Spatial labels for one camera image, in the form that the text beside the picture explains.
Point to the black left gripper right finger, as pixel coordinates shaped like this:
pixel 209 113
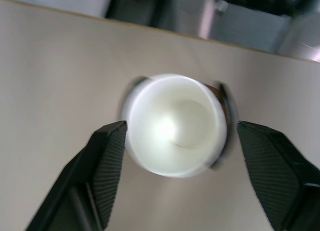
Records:
pixel 280 171

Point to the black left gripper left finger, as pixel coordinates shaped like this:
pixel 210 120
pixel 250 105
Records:
pixel 100 171

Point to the yellow ribbed paper cup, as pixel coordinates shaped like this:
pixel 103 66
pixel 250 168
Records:
pixel 172 126

